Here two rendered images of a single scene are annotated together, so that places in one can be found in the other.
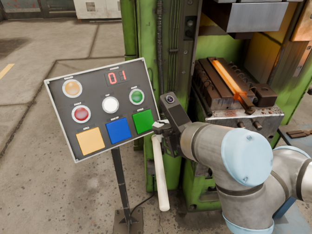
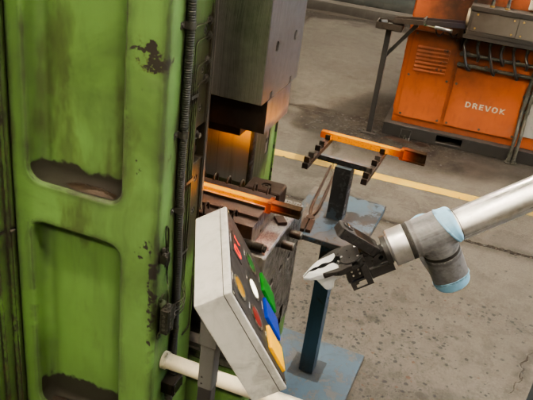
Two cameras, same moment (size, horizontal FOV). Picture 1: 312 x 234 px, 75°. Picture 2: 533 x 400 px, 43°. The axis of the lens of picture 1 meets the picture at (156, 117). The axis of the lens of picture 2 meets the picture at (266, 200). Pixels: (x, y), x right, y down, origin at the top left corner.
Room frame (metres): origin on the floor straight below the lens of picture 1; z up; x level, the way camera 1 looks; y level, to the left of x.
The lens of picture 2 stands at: (0.10, 1.29, 1.96)
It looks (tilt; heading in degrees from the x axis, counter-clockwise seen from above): 28 degrees down; 292
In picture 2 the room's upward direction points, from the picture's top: 7 degrees clockwise
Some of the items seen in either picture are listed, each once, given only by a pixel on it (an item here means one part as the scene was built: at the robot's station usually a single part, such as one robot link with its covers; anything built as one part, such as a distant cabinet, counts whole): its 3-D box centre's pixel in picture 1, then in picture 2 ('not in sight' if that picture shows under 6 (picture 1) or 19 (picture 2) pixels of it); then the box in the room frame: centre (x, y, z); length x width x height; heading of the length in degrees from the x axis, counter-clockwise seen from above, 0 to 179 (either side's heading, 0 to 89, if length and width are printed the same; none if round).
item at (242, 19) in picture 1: (233, 5); (209, 90); (0.98, -0.33, 1.32); 0.42 x 0.20 x 0.10; 5
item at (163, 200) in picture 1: (159, 168); (236, 385); (0.65, -0.02, 0.62); 0.44 x 0.05 x 0.05; 5
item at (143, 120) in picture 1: (143, 121); (266, 293); (0.58, 0.05, 1.01); 0.07 x 0.05 x 0.07; 120
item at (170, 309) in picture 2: not in sight; (167, 317); (0.86, 0.03, 0.80); 0.06 x 0.03 x 0.14; 95
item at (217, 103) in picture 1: (217, 80); (201, 201); (0.98, -0.33, 0.96); 0.42 x 0.20 x 0.09; 5
